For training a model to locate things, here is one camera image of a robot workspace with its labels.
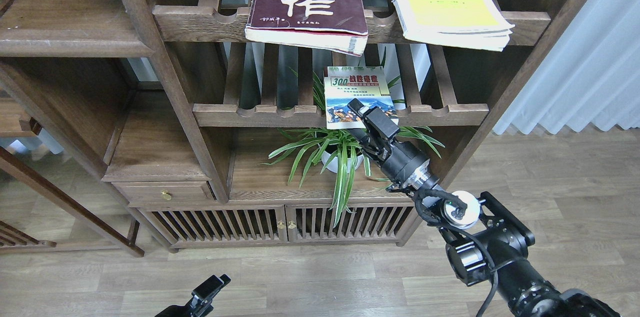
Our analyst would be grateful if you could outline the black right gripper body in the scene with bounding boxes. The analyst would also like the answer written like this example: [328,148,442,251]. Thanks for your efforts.
[363,137,441,193]

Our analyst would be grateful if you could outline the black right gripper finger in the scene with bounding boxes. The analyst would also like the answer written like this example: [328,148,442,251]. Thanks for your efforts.
[347,98,400,145]
[352,128,371,150]

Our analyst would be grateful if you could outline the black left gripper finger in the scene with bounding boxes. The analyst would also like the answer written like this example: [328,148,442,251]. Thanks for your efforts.
[191,274,231,308]

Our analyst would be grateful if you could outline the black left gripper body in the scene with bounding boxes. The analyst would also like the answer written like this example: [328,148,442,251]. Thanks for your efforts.
[155,303,211,317]

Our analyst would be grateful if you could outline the green cover picture book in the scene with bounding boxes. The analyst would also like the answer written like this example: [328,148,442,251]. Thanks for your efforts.
[324,66,399,130]

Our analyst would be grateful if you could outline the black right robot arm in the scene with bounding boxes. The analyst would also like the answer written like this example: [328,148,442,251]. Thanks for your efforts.
[349,99,618,317]

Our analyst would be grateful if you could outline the white plant pot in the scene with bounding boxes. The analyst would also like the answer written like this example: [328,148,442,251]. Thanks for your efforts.
[320,149,365,174]

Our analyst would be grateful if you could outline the brass drawer knob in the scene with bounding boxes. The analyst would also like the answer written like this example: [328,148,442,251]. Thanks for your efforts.
[160,189,173,201]

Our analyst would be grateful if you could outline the yellow green cover book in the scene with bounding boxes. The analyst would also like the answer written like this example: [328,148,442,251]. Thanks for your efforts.
[392,0,514,52]

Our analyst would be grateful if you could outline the maroon book white characters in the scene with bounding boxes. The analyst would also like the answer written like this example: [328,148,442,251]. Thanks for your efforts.
[244,0,369,57]

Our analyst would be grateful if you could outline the dark wooden bookshelf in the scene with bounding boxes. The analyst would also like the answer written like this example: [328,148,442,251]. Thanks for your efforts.
[1,0,587,252]

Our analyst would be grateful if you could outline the white pleated curtain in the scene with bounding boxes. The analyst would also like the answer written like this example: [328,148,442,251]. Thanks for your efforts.
[493,0,640,135]

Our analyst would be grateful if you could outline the dark wooden chair frame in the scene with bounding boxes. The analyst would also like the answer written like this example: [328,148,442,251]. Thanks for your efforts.
[0,148,145,257]

